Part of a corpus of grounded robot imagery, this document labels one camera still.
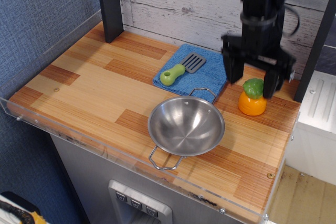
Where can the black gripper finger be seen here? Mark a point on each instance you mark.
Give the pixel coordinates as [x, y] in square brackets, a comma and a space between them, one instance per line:
[233, 63]
[273, 81]

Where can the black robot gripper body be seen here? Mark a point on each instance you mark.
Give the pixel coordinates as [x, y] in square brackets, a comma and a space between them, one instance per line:
[259, 44]

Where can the dark right frame post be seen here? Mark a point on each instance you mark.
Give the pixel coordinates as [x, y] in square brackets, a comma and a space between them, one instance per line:
[315, 51]

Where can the white toy appliance top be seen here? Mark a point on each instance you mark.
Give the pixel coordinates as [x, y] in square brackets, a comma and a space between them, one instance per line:
[318, 105]

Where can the steel bowl with wire handles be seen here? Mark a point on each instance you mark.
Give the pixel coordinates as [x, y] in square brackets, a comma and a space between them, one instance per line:
[186, 126]

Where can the grey spatula green handle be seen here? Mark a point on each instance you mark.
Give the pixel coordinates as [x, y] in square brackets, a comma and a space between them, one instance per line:
[191, 63]

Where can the silver water dispenser panel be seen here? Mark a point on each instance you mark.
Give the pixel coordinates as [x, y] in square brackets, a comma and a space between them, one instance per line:
[132, 206]

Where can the orange toy carrot green top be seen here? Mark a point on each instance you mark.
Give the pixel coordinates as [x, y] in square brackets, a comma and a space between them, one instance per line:
[251, 101]

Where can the dark left frame post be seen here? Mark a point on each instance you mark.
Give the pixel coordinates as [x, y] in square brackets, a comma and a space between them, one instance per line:
[111, 18]

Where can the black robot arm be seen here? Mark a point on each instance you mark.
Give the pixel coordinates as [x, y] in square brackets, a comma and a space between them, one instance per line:
[262, 9]

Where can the yellow object bottom corner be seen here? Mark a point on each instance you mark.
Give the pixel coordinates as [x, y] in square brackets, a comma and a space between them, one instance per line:
[38, 219]

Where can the dark frame post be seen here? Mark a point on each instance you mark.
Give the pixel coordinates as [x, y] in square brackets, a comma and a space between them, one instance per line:
[111, 18]
[315, 51]

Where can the silver toy fridge cabinet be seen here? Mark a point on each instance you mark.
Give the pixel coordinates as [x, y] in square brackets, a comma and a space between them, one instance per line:
[90, 175]

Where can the clear acrylic table guard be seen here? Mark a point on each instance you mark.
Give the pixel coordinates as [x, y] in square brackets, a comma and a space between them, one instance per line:
[93, 99]

